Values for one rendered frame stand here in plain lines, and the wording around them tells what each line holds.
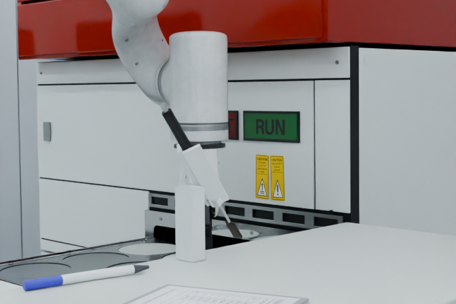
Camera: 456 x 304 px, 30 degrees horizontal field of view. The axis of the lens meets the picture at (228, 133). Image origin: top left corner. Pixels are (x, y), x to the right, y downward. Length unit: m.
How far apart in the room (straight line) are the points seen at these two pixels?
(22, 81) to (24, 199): 0.64
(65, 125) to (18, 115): 3.00
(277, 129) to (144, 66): 0.23
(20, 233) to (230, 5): 3.62
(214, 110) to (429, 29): 0.41
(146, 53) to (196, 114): 0.14
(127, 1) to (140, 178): 0.51
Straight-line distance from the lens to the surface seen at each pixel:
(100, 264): 1.30
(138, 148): 1.58
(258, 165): 1.36
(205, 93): 1.19
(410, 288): 0.86
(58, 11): 1.69
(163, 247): 1.42
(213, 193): 0.98
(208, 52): 1.20
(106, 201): 1.67
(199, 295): 0.81
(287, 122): 1.31
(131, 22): 1.18
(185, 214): 0.97
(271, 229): 1.34
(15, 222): 4.86
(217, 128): 1.20
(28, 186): 4.71
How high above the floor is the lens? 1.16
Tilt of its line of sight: 3 degrees down
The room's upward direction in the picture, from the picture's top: 1 degrees counter-clockwise
